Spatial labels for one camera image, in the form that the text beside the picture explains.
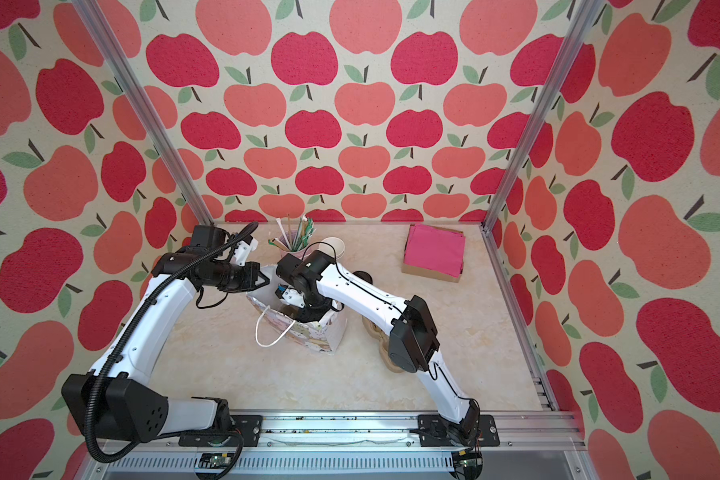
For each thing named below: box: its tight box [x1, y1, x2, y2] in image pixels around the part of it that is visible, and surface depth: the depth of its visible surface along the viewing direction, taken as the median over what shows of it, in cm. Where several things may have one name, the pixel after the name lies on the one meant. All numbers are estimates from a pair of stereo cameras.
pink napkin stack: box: [404, 223, 466, 278], surface depth 113 cm
